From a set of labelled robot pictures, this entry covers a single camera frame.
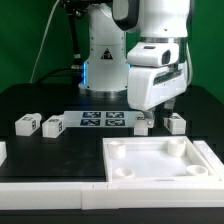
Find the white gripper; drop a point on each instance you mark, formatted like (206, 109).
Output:
(155, 76)

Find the white square table top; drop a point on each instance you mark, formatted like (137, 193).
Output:
(142, 159)

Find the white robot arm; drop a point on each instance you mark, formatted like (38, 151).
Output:
(116, 30)

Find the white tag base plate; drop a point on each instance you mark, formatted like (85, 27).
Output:
(101, 119)

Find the white right fence wall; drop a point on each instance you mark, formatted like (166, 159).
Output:
(210, 157)

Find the white fence wall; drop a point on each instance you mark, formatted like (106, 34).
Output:
(210, 157)
(3, 153)
(89, 196)

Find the white front fence wall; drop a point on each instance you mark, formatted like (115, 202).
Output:
(89, 196)

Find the white left fence wall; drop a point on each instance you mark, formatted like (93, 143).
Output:
(3, 153)

